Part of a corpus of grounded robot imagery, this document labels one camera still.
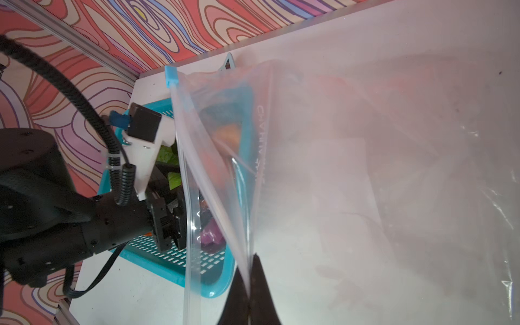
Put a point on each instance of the green lettuce leaf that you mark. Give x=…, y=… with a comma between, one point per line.
x=168, y=163

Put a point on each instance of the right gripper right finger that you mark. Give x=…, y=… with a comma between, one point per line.
x=261, y=306

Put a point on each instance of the small orange pumpkin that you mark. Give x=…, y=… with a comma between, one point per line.
x=227, y=139

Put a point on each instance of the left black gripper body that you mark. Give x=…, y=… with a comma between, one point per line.
x=33, y=258

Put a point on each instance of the purple red onion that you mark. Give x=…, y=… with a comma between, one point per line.
x=211, y=234

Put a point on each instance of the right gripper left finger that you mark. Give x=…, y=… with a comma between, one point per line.
x=236, y=308

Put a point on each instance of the clear zip top bag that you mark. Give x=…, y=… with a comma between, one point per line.
x=388, y=194

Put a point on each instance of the teal plastic basket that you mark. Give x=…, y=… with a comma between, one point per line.
x=216, y=268

